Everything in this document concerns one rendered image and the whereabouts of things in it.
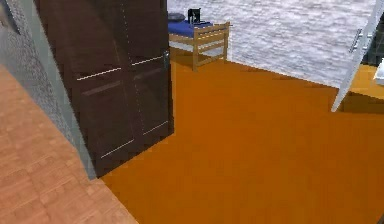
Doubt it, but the grey bar door handle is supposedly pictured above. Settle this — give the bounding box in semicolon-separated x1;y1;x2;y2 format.
348;28;363;54

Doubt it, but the dark grey pillow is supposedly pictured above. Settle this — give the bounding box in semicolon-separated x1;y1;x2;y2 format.
167;12;186;23

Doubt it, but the dark brown room door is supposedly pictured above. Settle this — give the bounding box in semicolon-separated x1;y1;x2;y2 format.
34;0;175;179

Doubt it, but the white room door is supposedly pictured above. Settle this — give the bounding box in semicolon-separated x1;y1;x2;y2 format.
330;0;384;113

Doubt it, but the wooden bed with blue cover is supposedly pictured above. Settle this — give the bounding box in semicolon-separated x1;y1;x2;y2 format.
167;20;232;72

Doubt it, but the black laptop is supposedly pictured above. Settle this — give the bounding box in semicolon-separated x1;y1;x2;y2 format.
187;7;208;26

